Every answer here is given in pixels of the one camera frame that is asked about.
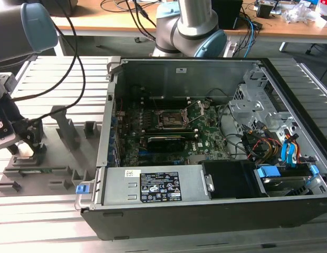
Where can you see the green motherboard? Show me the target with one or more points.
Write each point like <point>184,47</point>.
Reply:
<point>213,124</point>

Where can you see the black RAM slot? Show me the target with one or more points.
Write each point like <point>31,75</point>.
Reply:
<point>196,136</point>
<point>168,131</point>
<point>174,97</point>
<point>174,101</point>

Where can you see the black bag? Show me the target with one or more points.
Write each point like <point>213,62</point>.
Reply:
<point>66,6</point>

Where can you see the clear plastic bags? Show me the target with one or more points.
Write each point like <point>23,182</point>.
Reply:
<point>298,13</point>

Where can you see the metal locking lever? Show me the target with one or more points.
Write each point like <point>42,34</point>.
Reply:
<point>154,102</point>

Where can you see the green RAM stick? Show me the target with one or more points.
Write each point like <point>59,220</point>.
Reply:
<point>34,171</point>

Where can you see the silver power supply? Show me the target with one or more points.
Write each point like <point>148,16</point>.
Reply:
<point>118,184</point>

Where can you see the silver drive cage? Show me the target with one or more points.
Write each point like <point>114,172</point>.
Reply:
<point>245,105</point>

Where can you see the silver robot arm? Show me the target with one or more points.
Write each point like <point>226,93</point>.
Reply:
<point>21,26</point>

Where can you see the hard disk in blue carrier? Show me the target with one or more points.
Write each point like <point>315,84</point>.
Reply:
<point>282,184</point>

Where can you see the red and white box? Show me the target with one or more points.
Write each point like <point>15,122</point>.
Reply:
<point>324,10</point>

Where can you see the black graphics card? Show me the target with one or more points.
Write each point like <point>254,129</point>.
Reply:
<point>166,145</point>

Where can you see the small black device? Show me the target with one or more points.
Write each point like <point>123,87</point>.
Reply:
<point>265,11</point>

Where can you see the white power strip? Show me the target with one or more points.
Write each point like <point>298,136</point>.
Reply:
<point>230,50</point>

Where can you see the grey parts rack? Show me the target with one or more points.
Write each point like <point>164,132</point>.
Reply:
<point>60,158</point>

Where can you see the black box on desk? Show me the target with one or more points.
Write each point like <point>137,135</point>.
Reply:
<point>230,15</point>

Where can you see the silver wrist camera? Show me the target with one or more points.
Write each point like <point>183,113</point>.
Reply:
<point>2,134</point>

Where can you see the black plastic shroud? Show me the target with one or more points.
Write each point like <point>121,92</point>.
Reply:
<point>229,179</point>

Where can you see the blue case latch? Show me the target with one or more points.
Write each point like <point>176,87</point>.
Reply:
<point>82,189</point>

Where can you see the black and silver PC case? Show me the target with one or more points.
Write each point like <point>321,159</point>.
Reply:
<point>205,224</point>

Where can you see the wooden desk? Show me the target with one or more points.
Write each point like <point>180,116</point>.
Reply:
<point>284,30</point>

